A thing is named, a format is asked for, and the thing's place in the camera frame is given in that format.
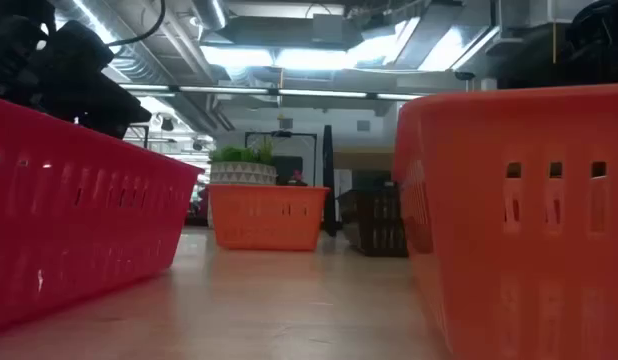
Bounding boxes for green plant in patterned pot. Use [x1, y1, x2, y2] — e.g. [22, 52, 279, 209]
[208, 139, 279, 187]

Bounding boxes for black plastic basket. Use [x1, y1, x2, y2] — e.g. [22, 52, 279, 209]
[337, 182, 410, 259]

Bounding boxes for orange plastic basket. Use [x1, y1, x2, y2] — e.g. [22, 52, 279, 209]
[392, 83, 618, 360]
[207, 183, 331, 252]

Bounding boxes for black rectangular frame stand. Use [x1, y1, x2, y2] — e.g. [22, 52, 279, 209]
[243, 130, 319, 189]

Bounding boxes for long ceiling light bar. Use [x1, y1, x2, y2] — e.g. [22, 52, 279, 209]
[118, 83, 425, 101]

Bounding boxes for red plastic basket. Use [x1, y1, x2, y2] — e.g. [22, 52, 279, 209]
[0, 95, 205, 334]

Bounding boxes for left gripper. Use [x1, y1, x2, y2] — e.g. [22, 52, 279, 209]
[36, 22, 154, 140]

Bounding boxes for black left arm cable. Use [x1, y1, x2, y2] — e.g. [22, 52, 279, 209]
[106, 0, 168, 47]

